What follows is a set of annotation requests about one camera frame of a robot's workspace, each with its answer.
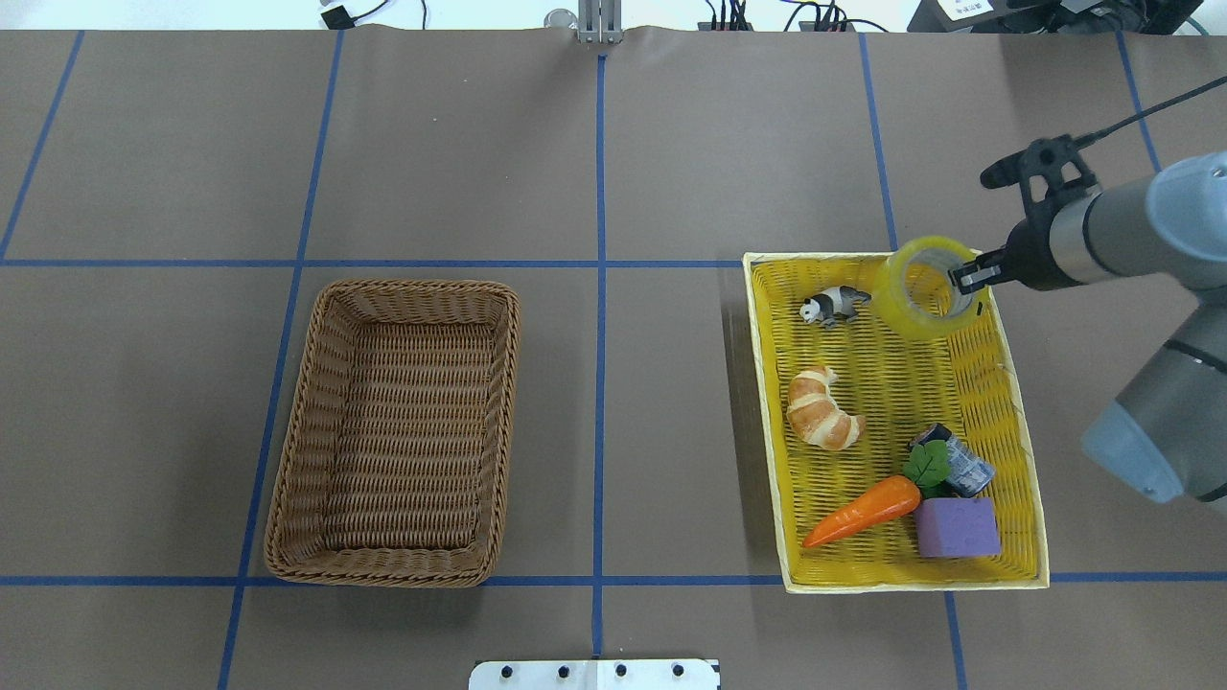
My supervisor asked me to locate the blue crumpled can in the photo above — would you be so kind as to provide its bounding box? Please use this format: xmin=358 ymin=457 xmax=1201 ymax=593
xmin=904 ymin=424 xmax=998 ymax=498

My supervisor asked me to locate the small black adapter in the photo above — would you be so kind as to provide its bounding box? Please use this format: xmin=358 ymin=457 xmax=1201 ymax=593
xmin=320 ymin=5 xmax=356 ymax=31

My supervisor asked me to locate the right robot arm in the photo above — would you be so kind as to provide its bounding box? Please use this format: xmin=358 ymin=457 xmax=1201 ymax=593
xmin=950 ymin=138 xmax=1226 ymax=511

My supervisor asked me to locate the yellow clear tape roll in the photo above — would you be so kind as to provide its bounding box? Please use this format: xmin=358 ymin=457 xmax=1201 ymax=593
xmin=870 ymin=236 xmax=979 ymax=340

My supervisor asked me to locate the aluminium frame post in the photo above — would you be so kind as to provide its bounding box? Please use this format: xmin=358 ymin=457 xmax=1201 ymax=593
xmin=575 ymin=0 xmax=625 ymax=45

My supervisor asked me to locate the brown wicker basket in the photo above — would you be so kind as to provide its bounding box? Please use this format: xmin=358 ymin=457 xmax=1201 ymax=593
xmin=264 ymin=279 xmax=521 ymax=588

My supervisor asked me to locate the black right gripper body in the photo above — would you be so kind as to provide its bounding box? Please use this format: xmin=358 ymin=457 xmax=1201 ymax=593
xmin=996 ymin=221 xmax=1067 ymax=291

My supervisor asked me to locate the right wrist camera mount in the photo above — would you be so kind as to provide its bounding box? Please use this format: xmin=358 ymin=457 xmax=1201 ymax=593
xmin=979 ymin=133 xmax=1101 ymax=226

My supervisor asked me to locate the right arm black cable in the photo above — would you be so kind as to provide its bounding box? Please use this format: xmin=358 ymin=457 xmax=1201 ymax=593
xmin=1072 ymin=75 xmax=1227 ymax=150

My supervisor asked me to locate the toy carrot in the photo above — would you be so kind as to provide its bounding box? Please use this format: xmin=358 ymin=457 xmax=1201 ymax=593
xmin=801 ymin=440 xmax=952 ymax=548

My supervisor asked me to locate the purple foam block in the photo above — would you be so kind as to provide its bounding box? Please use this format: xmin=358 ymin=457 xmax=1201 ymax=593
xmin=913 ymin=497 xmax=1002 ymax=557

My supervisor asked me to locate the toy croissant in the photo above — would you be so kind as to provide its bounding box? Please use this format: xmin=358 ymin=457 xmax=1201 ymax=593
xmin=785 ymin=365 xmax=867 ymax=451

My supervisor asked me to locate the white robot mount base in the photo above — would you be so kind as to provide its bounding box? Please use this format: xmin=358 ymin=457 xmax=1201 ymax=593
xmin=467 ymin=658 xmax=723 ymax=689

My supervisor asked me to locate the toy panda figure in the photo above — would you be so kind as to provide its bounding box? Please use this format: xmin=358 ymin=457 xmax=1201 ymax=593
xmin=799 ymin=285 xmax=872 ymax=329

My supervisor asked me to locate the yellow woven basket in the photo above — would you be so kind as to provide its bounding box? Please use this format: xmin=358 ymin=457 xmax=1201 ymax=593
xmin=742 ymin=252 xmax=1049 ymax=594

